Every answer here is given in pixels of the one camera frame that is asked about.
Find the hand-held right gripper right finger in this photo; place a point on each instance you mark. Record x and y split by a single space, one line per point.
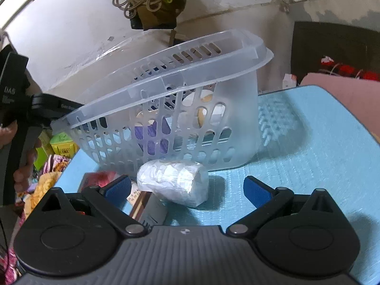
255 193

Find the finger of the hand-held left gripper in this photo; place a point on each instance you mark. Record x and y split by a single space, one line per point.
56 106

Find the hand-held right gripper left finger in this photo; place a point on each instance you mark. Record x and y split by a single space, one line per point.
118 188

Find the red box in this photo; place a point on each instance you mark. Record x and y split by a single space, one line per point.
98 181

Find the plastic-wrapped white roll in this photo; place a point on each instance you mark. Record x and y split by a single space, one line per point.
175 184

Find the clear plastic basket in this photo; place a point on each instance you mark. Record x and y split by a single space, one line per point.
207 95

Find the person's left hand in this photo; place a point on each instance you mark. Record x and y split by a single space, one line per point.
26 172

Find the brown and white box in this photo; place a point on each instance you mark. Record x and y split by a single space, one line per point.
148 210

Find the green container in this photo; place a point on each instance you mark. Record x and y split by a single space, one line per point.
63 145

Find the purple packet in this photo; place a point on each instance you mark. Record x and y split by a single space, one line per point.
154 138

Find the small white box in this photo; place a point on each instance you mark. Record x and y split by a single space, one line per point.
289 81

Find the pink blanket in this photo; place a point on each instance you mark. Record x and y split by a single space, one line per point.
350 98

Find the brown hanging bag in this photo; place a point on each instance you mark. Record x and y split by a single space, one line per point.
160 12

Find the red plaid cloth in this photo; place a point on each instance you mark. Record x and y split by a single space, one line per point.
350 70

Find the dark wooden headboard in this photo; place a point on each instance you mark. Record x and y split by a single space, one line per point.
335 41

